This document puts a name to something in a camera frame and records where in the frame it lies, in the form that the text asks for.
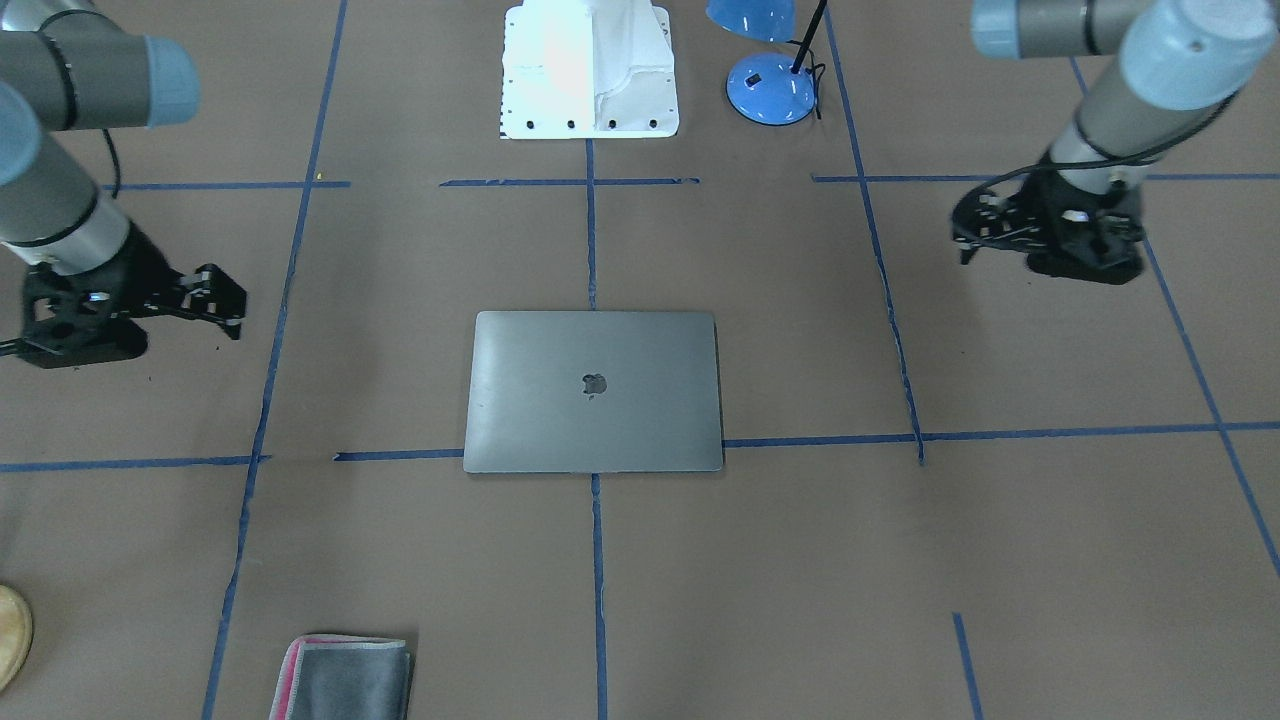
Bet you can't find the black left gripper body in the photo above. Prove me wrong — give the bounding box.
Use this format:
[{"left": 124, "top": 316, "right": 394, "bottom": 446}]
[{"left": 1010, "top": 167, "right": 1147, "bottom": 286}]

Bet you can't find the silver laptop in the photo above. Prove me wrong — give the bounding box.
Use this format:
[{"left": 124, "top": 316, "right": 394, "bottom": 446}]
[{"left": 463, "top": 311, "right": 724, "bottom": 474}]

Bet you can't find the wooden mug tree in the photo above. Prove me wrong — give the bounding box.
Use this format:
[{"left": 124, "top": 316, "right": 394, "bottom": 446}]
[{"left": 1, "top": 584, "right": 35, "bottom": 692}]

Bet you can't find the blue desk lamp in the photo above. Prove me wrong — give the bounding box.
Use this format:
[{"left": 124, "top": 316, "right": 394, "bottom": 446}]
[{"left": 704, "top": 1, "right": 829, "bottom": 127}]

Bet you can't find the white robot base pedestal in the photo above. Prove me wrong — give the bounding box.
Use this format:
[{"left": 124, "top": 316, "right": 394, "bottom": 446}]
[{"left": 499, "top": 1, "right": 680, "bottom": 141}]

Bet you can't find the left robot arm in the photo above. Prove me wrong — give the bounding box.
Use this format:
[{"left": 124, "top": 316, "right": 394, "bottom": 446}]
[{"left": 950, "top": 1, "right": 1277, "bottom": 284}]

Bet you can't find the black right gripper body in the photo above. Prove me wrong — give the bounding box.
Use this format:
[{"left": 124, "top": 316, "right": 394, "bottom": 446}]
[{"left": 18, "top": 225, "right": 180, "bottom": 369}]

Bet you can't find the grey folded cloth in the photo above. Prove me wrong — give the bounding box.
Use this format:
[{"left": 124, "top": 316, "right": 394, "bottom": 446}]
[{"left": 268, "top": 634, "right": 413, "bottom": 719}]

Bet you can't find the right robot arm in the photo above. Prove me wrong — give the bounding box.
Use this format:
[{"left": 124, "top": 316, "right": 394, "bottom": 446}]
[{"left": 1, "top": 1, "right": 248, "bottom": 369}]

